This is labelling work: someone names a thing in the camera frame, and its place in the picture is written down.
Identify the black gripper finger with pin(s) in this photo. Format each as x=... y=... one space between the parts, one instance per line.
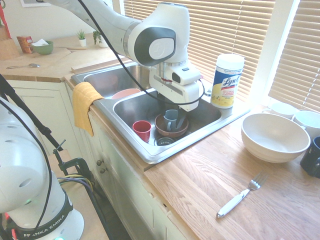
x=162 y=100
x=180 y=118

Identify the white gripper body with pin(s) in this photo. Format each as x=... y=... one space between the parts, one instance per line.
x=185 y=96

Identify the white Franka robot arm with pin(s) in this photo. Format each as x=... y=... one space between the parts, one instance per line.
x=155 y=30

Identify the metal sink drain strainer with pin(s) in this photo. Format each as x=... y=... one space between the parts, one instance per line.
x=164 y=141

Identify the stainless steel double sink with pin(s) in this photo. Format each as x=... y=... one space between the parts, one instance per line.
x=140 y=140

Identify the blue-grey mug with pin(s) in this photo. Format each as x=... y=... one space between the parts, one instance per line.
x=170 y=117

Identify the brown bowl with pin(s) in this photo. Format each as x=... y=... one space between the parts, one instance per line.
x=162 y=128

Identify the red plastic cup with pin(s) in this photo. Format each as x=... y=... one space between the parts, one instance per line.
x=141 y=130

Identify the pink bowl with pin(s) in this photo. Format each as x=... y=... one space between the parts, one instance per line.
x=122 y=94

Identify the Lysol wipes canister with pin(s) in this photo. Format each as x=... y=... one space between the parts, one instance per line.
x=226 y=82

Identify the wide beige window blind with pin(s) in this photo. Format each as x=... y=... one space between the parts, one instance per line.
x=225 y=30

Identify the yellow dish cloth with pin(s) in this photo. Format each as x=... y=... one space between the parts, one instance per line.
x=83 y=105

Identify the white kitchen cabinet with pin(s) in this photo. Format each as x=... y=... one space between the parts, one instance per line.
x=120 y=180

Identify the leafy plant in white pot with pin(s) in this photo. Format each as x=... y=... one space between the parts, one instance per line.
x=98 y=40

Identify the brass cabinet knob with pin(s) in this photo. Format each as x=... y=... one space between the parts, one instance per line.
x=102 y=170
x=99 y=162

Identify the large white bowl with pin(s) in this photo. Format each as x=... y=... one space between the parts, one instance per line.
x=272 y=140

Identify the white mug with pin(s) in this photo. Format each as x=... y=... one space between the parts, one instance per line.
x=308 y=122
x=282 y=110

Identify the spiky plant in white pot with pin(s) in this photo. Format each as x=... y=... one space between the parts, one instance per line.
x=81 y=38

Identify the black clamp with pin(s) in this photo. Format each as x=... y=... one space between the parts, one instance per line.
x=72 y=165

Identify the narrow beige window blind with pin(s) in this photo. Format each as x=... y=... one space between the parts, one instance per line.
x=300 y=62

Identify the green bowl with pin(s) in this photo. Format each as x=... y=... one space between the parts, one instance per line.
x=45 y=48

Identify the dark blue mug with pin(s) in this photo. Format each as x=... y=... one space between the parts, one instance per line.
x=312 y=157

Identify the metal spoon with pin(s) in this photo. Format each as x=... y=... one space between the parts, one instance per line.
x=25 y=66

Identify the orange cardboard box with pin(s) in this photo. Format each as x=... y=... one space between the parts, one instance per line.
x=24 y=43

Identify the wooden knife block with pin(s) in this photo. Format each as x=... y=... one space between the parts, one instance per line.
x=7 y=47

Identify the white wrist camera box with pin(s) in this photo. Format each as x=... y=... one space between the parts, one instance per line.
x=186 y=75

